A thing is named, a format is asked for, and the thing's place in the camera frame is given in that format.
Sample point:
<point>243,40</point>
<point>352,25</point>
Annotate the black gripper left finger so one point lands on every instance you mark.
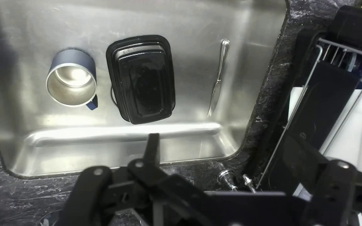
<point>106,197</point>

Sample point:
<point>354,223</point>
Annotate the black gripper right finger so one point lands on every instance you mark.
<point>345,197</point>

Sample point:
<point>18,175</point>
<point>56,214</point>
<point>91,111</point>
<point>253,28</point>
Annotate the dark blue steel-lined cup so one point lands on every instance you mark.
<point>70,82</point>

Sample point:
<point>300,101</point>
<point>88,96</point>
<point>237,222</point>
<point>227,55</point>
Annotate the stainless steel sink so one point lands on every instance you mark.
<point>189,63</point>

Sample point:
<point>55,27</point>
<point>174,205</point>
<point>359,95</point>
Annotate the black plastic food container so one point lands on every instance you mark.
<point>144,80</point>

